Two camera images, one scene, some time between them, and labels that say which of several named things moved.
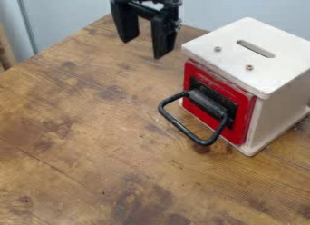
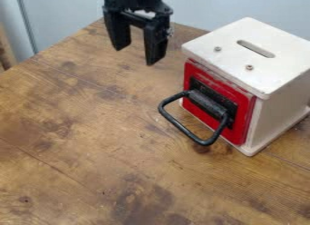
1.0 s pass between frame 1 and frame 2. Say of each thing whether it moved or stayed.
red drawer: stayed
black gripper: moved
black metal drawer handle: stayed
